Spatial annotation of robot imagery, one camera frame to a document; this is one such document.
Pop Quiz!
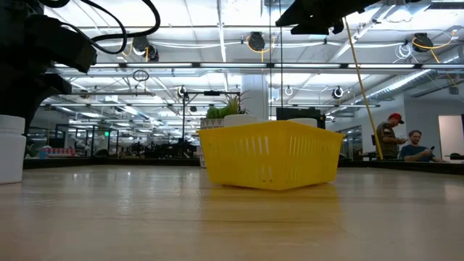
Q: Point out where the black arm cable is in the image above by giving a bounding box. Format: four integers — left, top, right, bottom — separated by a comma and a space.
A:
38, 0, 162, 55

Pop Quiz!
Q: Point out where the black table frame rail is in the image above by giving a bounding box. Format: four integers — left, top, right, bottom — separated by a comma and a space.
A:
22, 156, 464, 176

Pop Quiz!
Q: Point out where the person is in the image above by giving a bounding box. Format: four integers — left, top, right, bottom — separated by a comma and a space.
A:
375, 112, 409, 160
398, 129, 445, 163

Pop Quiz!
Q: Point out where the black monitor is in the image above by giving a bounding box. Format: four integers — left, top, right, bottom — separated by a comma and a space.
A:
275, 107, 326, 130

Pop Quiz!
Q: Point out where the succulent in white patterned pot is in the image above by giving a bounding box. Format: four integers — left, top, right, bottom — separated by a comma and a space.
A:
199, 91, 251, 168

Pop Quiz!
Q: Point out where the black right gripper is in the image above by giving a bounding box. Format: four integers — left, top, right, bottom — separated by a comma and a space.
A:
275, 0, 381, 36

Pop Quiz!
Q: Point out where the black frame stand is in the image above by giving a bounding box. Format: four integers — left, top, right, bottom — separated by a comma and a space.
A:
181, 89, 242, 144

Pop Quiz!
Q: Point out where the yellow plastic basket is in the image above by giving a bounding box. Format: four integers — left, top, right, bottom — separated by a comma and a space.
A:
197, 120, 345, 191

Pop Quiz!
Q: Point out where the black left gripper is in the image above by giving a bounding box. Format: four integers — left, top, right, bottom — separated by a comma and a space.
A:
0, 14, 97, 136

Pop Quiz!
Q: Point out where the yellow pole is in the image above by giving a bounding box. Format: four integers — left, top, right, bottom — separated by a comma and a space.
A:
343, 17, 384, 160

